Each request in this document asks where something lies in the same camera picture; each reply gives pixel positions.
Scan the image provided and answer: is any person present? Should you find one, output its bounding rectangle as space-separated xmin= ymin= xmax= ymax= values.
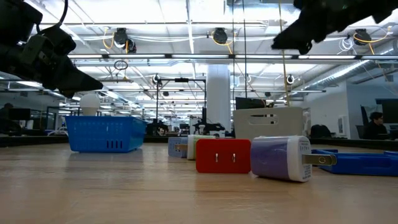
xmin=363 ymin=111 xmax=389 ymax=140
xmin=0 ymin=102 xmax=22 ymax=136

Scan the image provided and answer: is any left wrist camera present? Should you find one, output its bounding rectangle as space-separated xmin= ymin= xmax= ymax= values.
xmin=21 ymin=26 xmax=77 ymax=65

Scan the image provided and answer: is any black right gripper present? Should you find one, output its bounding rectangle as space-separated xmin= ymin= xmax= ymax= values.
xmin=272 ymin=0 xmax=373 ymax=55

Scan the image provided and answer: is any black office chair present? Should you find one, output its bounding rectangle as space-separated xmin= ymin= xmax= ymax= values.
xmin=310 ymin=124 xmax=332 ymax=139

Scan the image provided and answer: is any purple and white charger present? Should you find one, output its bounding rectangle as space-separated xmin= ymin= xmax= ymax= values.
xmin=250 ymin=135 xmax=338 ymax=183

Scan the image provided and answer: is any red wall charger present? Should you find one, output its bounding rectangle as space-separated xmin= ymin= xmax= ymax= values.
xmin=195 ymin=138 xmax=252 ymax=174

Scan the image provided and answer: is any blue slotted plastic basket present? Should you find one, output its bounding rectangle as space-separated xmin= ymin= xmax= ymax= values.
xmin=65 ymin=116 xmax=147 ymax=153

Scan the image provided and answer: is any yellow hanging cable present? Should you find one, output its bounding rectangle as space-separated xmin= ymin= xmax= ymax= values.
xmin=277 ymin=0 xmax=290 ymax=106

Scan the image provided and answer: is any black hanging cable coil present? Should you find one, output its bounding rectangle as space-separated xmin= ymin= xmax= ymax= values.
xmin=113 ymin=59 xmax=129 ymax=71

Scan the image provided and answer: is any light blue wall charger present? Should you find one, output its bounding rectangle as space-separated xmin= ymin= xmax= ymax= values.
xmin=167 ymin=136 xmax=189 ymax=159

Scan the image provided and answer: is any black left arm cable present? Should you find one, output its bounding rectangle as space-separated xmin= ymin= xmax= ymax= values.
xmin=35 ymin=0 xmax=69 ymax=34

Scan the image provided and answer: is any white bulb table lamp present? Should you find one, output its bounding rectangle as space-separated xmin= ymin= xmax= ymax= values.
xmin=79 ymin=93 xmax=101 ymax=117

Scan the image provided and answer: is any white building column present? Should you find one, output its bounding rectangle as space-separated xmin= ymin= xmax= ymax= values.
xmin=206 ymin=63 xmax=231 ymax=131

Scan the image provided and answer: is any blue digital timer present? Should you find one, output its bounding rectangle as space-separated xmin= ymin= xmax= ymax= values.
xmin=319 ymin=151 xmax=398 ymax=177

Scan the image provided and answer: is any background black station frame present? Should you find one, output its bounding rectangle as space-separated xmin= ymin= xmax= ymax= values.
xmin=155 ymin=77 xmax=208 ymax=136

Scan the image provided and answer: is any green and white charger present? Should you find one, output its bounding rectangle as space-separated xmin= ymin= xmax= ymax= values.
xmin=173 ymin=134 xmax=217 ymax=161

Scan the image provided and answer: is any grey plastic bin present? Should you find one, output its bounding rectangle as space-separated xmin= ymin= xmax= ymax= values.
xmin=232 ymin=106 xmax=304 ymax=141

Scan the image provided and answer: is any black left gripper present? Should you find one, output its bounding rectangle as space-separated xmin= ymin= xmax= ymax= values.
xmin=0 ymin=43 xmax=103 ymax=98

